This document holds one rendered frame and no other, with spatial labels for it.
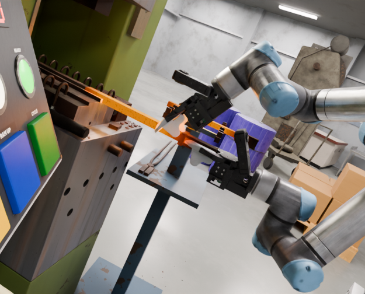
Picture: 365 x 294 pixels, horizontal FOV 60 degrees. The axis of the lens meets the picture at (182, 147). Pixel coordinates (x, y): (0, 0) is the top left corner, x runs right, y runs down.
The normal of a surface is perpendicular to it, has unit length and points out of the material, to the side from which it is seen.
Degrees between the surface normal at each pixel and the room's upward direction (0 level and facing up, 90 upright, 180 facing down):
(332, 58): 90
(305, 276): 91
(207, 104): 90
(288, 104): 112
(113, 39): 90
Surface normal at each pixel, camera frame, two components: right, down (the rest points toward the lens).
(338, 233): -0.34, -0.24
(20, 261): -0.28, 0.15
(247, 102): -0.55, 0.00
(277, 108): 0.28, 0.74
